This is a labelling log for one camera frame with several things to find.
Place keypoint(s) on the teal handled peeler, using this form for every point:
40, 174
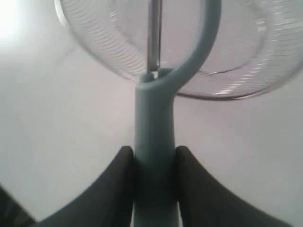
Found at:
155, 203

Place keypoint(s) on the oval wire mesh basket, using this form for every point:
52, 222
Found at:
259, 45

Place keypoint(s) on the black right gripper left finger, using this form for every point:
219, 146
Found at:
108, 202

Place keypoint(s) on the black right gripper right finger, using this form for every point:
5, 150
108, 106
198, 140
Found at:
204, 202

